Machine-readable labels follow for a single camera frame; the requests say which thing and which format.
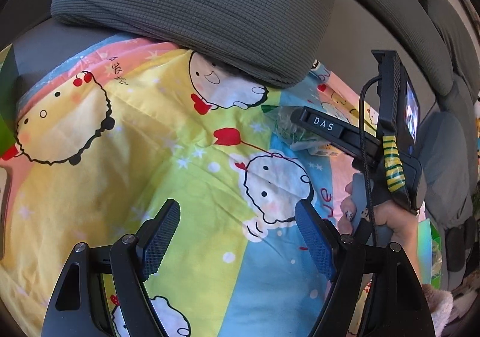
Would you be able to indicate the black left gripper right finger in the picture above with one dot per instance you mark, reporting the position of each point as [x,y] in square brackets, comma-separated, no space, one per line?
[395,304]

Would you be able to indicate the grey sofa cushion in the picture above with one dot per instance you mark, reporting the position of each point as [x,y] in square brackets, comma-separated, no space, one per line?
[274,41]

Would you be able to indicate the green printed plastic bag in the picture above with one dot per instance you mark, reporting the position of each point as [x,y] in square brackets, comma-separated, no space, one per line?
[297,138]

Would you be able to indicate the grey sofa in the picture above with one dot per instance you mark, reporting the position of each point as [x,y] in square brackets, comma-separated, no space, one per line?
[445,144]

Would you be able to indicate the colourful cartoon bed sheet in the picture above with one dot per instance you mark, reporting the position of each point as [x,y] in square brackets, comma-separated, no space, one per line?
[110,135]

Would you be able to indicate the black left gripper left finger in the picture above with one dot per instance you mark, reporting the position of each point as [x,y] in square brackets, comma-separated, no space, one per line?
[78,305]

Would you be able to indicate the right hand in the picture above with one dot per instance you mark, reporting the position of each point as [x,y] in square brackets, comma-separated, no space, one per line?
[403,224]

